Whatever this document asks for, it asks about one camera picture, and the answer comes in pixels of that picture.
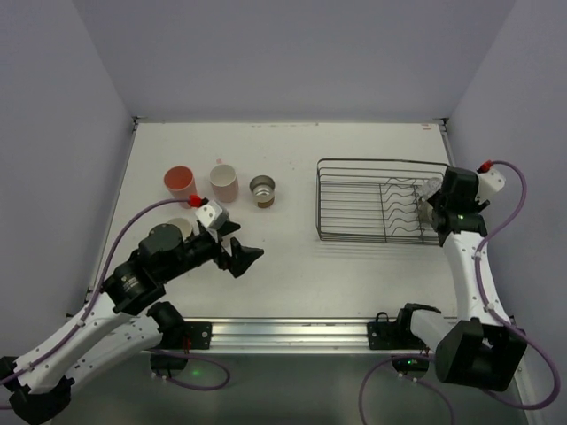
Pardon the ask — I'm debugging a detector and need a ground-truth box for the beige plastic tumbler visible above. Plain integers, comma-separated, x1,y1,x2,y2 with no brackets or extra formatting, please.
167,217,194,239

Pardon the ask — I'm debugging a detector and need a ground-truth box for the clear glass cup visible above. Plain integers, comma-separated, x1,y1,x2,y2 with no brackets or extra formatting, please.
417,177,443,201

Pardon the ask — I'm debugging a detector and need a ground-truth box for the pink ceramic mug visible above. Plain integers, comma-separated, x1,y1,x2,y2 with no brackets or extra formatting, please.
209,164,239,203

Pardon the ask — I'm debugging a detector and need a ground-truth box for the steel cup with brown band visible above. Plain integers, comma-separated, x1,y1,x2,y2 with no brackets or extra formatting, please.
249,175,276,208

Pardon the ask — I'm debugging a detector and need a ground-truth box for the pink plastic tumbler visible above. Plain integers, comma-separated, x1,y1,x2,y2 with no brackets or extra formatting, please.
163,166,198,209

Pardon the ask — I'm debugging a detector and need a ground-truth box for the olive ceramic cup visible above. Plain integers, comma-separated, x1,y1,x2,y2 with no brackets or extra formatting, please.
417,201,434,224

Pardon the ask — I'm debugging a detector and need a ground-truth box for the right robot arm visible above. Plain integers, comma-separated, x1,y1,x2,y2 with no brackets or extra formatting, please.
397,166,527,392

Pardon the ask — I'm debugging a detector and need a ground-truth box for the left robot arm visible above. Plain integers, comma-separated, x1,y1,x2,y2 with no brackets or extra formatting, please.
1,224,264,424

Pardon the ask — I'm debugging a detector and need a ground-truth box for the left controller board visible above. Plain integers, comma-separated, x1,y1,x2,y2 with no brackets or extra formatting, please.
150,353,188,375

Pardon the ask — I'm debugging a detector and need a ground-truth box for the controller board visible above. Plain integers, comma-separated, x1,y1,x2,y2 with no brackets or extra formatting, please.
150,353,188,375
390,354,435,379

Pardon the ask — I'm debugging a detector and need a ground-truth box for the right controller board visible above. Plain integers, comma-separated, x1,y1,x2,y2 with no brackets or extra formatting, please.
390,354,435,379

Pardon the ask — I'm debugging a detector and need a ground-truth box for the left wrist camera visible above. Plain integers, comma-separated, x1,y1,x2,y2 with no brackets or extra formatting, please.
195,200,229,231

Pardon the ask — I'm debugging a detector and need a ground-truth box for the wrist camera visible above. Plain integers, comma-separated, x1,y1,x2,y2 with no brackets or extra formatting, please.
195,200,229,231
477,169,506,203

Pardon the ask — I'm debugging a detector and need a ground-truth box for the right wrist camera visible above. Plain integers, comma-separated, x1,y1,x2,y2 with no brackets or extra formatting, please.
477,169,506,203

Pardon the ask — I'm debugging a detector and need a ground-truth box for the wire dish rack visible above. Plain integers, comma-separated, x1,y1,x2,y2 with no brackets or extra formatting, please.
315,158,447,245

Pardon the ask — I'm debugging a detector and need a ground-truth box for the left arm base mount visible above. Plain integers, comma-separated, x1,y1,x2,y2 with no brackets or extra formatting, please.
182,321,213,352

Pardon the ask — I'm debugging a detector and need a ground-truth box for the aluminium mounting rail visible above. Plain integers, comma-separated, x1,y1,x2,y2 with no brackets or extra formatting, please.
61,316,519,354

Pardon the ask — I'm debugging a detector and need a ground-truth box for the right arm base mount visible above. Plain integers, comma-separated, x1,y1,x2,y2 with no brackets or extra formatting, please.
366,309,425,351

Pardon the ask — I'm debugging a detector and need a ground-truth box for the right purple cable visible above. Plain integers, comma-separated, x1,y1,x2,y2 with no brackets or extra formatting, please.
358,159,563,425

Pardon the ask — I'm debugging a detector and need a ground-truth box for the purple cable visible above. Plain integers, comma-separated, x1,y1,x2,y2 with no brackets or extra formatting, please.
358,159,563,425
0,194,231,413

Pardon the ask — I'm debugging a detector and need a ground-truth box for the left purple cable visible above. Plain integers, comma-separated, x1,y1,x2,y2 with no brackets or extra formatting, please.
0,194,231,413

